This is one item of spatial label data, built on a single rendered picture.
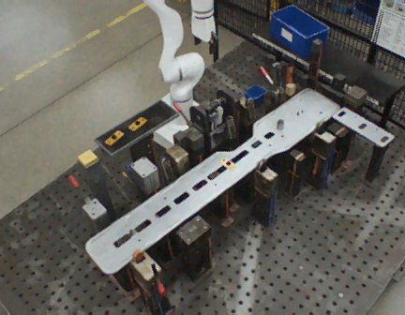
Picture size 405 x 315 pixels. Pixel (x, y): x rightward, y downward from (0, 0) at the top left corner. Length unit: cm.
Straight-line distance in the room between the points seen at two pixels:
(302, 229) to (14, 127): 265
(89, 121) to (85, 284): 199
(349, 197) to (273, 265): 55
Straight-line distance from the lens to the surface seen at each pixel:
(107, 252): 189
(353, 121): 235
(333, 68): 259
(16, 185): 366
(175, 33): 228
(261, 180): 202
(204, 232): 185
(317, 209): 234
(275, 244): 220
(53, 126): 399
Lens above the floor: 257
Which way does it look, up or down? 48 degrees down
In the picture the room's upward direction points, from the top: 5 degrees counter-clockwise
